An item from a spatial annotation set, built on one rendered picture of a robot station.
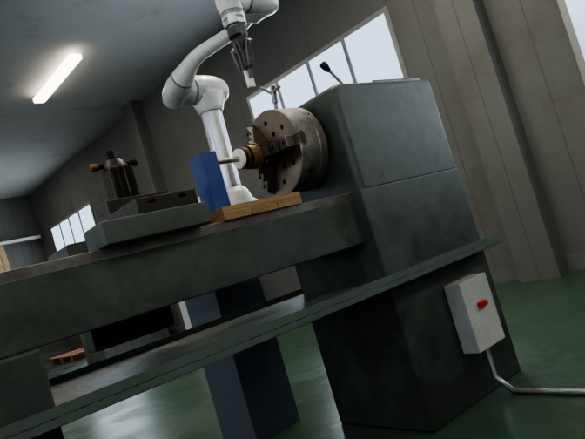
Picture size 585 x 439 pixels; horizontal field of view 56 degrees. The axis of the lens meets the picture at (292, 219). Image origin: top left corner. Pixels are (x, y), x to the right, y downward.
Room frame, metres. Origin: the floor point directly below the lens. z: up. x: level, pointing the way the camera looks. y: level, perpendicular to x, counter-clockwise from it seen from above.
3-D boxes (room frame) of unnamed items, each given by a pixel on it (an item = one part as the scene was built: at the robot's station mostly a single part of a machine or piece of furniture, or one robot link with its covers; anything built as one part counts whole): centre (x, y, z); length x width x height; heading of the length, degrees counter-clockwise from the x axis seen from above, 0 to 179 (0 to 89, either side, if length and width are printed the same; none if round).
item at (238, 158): (1.83, 0.16, 1.08); 0.13 x 0.07 x 0.07; 129
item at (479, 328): (1.95, -0.67, 0.22); 0.42 x 0.18 x 0.44; 39
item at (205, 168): (1.78, 0.23, 1.00); 0.08 x 0.06 x 0.23; 39
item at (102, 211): (1.69, 0.46, 1.00); 0.20 x 0.10 x 0.05; 129
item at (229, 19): (2.06, 0.00, 1.63); 0.09 x 0.09 x 0.06
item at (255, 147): (1.90, 0.08, 1.08); 0.09 x 0.09 x 0.09; 39
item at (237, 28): (2.06, 0.00, 1.56); 0.08 x 0.07 x 0.09; 39
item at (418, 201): (2.26, -0.34, 0.43); 0.60 x 0.48 x 0.86; 129
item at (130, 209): (1.62, 0.44, 0.95); 0.43 x 0.18 x 0.04; 39
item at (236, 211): (1.81, 0.18, 0.89); 0.36 x 0.30 x 0.04; 39
